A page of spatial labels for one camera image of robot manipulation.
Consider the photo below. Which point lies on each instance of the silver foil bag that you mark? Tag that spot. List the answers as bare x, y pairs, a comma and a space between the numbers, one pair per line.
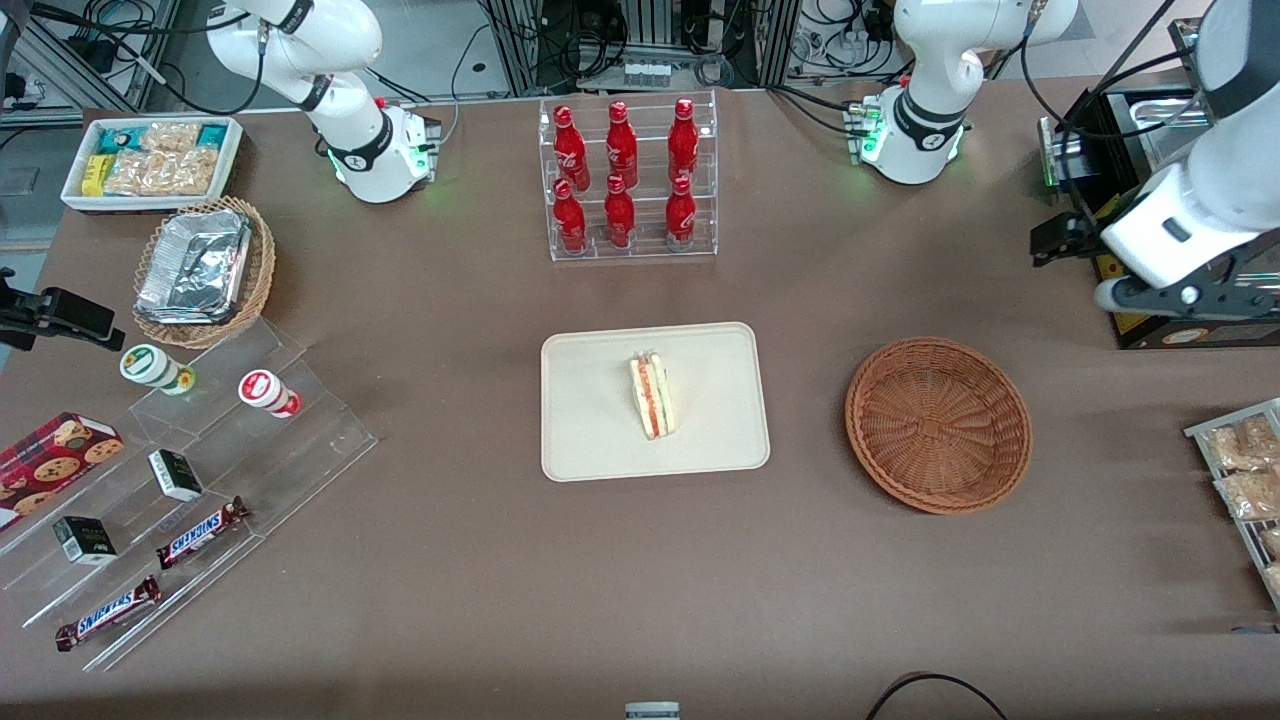
195, 265

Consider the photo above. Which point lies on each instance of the white rectangular snack bin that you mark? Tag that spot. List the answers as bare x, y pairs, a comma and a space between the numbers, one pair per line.
72, 195

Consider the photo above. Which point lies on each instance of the clear bag of crackers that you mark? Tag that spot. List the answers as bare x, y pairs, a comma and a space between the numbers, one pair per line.
165, 172
170, 137

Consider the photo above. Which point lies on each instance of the steel food pan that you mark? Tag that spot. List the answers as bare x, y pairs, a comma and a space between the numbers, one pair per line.
1165, 140

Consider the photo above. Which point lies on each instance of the teal snack packet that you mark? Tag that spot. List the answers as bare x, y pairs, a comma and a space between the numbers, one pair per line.
213, 135

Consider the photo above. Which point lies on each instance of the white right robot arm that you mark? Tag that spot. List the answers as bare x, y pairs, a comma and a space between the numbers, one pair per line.
350, 150

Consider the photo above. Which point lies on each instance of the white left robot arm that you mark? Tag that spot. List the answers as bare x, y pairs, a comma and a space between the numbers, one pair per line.
930, 120

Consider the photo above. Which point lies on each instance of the beige plastic tray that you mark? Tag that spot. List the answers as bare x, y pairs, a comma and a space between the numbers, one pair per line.
590, 400

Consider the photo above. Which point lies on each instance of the small black carton box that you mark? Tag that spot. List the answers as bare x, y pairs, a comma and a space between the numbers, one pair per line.
85, 541
176, 476

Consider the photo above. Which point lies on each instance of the green snack packet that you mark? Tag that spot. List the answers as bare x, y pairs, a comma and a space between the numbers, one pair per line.
115, 140

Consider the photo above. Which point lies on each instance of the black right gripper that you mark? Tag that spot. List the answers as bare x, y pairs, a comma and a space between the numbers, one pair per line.
48, 308

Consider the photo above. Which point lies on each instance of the light wicker basket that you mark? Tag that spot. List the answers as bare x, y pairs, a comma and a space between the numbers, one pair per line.
258, 270

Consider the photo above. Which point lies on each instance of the red cola bottle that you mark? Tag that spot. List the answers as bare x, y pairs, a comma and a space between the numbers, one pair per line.
619, 218
681, 218
570, 150
621, 145
683, 140
570, 222

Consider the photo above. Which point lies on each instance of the small grey device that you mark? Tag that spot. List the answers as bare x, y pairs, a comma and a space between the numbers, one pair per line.
652, 712

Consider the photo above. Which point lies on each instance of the black food warmer machine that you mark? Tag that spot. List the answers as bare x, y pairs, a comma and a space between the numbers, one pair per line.
1230, 336

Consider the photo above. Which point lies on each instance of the silver control box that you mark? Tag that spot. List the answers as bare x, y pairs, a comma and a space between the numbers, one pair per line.
1055, 150

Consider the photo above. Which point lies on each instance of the aluminium frame structure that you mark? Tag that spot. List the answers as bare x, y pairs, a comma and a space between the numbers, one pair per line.
60, 60

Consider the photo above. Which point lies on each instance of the red tartan cookie box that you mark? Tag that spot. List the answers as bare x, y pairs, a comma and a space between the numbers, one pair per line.
55, 465

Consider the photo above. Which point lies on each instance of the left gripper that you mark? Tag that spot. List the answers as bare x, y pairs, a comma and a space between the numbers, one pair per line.
1084, 237

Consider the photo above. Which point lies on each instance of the metal equipment rack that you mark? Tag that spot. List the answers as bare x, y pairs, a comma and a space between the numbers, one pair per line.
650, 35

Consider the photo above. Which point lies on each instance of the Snickers chocolate bar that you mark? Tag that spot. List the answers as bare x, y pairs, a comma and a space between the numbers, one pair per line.
203, 533
108, 613

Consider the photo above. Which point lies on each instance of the triangle sandwich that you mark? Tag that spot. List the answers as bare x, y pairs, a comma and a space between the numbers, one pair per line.
652, 400

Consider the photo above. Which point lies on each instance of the clear acrylic stepped stand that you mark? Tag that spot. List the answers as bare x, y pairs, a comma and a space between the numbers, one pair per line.
300, 450

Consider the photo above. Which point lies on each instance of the brown wicker basket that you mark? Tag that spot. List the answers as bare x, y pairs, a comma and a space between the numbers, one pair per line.
940, 425

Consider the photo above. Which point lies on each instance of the yellow snack packet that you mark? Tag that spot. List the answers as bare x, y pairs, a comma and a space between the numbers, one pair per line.
94, 176

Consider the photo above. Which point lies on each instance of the clear acrylic bottle rack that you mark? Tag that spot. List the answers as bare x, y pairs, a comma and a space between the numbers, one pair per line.
645, 245

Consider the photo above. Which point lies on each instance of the red strawberry yogurt cup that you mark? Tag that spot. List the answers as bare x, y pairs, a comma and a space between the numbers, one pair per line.
265, 392

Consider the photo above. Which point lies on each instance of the green sunflower yogurt cup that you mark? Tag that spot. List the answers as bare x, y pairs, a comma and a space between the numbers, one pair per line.
150, 366

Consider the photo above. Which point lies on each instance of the clear bag of pastry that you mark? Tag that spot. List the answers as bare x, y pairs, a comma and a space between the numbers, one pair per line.
1250, 495
1271, 542
1274, 580
1245, 443

